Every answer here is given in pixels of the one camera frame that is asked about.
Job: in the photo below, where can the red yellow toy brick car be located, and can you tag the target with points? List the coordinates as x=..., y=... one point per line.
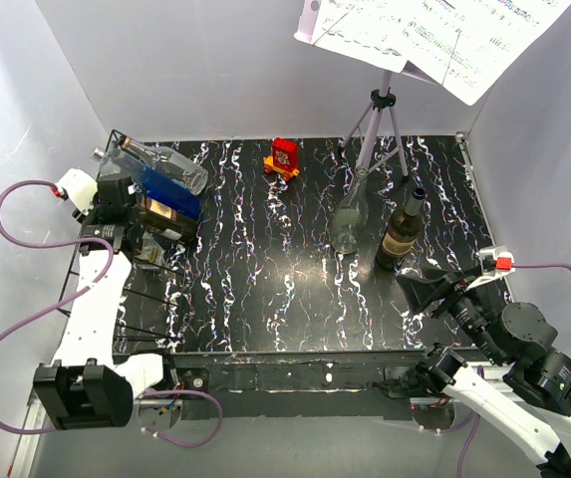
x=283, y=159

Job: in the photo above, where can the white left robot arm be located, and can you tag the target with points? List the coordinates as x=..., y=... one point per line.
x=83, y=387

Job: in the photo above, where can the clear square liquor bottle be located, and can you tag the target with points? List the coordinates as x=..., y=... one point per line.
x=151, y=254

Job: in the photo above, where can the clear round glass bottle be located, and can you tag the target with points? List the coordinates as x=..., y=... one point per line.
x=350, y=218

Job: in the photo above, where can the blue clear vodka bottle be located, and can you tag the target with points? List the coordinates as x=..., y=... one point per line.
x=147, y=181

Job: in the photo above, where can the clear glass bottle top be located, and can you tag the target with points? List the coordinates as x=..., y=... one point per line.
x=169, y=163

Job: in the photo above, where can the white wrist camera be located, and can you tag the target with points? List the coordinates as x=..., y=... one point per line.
x=80, y=188
x=495, y=263

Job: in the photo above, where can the dark red wine bottle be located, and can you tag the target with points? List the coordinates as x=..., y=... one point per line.
x=404, y=227

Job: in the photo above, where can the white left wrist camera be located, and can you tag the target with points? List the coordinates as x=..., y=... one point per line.
x=80, y=188

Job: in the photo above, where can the aluminium rail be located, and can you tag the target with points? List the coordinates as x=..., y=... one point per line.
x=26, y=448

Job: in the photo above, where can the green white wine bottle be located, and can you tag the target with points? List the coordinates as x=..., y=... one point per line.
x=162, y=220

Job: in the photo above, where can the black metal base frame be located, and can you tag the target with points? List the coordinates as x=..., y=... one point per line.
x=312, y=384

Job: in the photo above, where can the white sheet music pages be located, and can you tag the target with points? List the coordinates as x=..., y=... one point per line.
x=464, y=46

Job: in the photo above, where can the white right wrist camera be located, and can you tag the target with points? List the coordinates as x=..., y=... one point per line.
x=495, y=263

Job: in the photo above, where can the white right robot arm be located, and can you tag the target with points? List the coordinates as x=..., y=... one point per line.
x=516, y=335

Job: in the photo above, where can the lilac music stand tripod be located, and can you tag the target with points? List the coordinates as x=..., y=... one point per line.
x=381, y=100

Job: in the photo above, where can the black wire wine rack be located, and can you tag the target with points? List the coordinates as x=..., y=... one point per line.
x=108, y=269

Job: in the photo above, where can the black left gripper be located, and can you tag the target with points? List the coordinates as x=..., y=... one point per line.
x=92, y=219

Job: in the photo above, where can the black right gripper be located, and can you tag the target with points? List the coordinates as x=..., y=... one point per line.
x=436, y=283

